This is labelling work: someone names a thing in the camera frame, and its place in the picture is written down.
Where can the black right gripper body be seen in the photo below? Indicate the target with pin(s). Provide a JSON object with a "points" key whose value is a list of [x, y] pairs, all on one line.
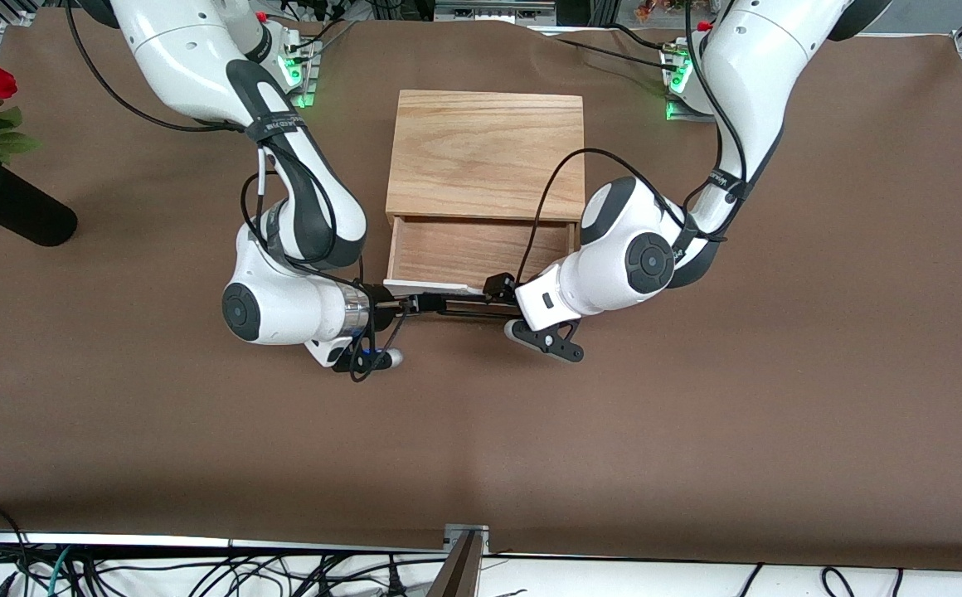
{"points": [[381, 296]]}

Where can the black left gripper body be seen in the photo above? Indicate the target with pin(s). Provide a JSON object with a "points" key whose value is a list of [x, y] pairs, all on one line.
{"points": [[498, 288]]}

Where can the wooden drawer with white face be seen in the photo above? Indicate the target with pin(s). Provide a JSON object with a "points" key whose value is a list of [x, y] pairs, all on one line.
{"points": [[464, 249]]}

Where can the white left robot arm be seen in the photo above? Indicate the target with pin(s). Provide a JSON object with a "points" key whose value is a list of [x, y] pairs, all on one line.
{"points": [[746, 75]]}

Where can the brown table cover sheet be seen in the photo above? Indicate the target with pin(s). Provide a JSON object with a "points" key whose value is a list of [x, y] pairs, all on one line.
{"points": [[481, 431]]}

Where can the light wooden cabinet box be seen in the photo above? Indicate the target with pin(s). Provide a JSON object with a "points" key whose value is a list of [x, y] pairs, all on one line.
{"points": [[485, 153]]}

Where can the grey metal box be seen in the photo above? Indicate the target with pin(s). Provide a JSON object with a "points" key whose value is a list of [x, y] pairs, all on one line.
{"points": [[493, 10]]}

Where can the black cylindrical vase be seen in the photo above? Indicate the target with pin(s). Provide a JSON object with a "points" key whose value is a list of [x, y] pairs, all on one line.
{"points": [[17, 217]]}

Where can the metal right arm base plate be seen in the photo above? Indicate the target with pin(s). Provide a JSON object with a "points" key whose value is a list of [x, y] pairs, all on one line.
{"points": [[305, 79]]}

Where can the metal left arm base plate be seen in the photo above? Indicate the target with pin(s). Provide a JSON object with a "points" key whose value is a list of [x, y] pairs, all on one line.
{"points": [[680, 112]]}

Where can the aluminium table edge rail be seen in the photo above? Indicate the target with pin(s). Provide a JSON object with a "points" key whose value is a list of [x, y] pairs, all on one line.
{"points": [[157, 541]]}

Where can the aluminium frame profile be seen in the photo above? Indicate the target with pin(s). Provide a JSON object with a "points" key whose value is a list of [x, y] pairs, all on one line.
{"points": [[12, 10]]}

